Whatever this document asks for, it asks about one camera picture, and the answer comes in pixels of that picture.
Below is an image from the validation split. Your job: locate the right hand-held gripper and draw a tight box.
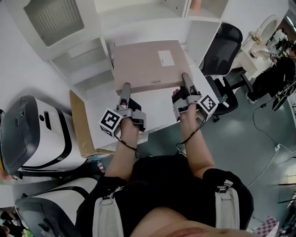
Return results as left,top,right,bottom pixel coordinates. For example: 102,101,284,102
171,72,218,122

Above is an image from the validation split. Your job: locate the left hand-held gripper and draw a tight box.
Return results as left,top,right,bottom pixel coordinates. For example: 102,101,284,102
99,82,147,138

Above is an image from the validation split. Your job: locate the white shelving cabinet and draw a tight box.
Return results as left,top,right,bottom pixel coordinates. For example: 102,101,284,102
6,0,229,93

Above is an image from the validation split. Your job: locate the person's right forearm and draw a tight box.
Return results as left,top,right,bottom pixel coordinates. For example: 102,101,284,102
179,104,216,179

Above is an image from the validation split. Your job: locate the person's left forearm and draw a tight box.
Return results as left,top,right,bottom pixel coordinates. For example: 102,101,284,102
104,117,142,182

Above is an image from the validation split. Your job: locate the white desk with shelves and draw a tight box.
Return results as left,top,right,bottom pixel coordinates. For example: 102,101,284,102
6,0,231,159

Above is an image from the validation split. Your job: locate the black office chair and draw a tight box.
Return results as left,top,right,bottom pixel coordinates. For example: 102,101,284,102
200,22,254,123

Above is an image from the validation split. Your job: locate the brown cardboard box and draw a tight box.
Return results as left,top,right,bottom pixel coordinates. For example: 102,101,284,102
69,89,116,159

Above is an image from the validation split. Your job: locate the white vanity dresser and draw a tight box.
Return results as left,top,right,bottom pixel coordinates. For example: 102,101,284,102
231,13,285,79

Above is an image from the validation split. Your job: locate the pink vase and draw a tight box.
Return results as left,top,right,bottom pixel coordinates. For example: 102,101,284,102
189,0,202,11

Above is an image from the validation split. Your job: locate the pink flower bunch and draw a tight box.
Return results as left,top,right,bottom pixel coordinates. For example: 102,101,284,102
251,30,263,44

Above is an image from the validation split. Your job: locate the white and black machine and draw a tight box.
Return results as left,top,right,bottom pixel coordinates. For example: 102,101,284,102
15,177,100,237
0,94,93,179

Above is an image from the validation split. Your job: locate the black round fan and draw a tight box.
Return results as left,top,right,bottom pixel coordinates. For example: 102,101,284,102
272,78,296,112

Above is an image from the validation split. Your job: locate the person's black shirt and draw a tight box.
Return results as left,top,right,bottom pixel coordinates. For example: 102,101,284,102
75,154,255,237

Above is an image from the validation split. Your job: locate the ribbed glass cabinet door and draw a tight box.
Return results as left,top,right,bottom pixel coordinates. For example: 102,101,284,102
23,0,85,47

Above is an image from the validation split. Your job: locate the pink checked cloth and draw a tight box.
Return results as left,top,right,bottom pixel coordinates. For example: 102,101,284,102
253,215,280,237

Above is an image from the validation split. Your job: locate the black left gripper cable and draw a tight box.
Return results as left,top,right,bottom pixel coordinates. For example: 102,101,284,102
114,133,142,159

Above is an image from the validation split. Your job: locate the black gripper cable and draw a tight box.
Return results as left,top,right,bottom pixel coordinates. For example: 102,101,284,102
114,133,142,159
176,115,208,156

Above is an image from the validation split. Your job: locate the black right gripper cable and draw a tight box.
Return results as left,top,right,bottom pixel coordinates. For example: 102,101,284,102
176,115,208,156

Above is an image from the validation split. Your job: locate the black floor cable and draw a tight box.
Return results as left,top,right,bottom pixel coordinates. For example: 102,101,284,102
252,104,278,145

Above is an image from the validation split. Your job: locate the white floor cable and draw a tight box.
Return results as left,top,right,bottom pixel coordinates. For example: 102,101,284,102
247,143,296,188

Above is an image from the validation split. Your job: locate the person's left grey shoulder strap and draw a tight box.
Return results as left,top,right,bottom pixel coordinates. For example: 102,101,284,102
92,196,124,237

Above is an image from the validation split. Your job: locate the person's grey shoulder strap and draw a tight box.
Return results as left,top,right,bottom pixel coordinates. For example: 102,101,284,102
215,185,241,237
92,196,124,237

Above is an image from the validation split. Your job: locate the person's right grey shoulder strap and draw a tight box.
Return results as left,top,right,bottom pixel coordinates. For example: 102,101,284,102
215,185,241,237

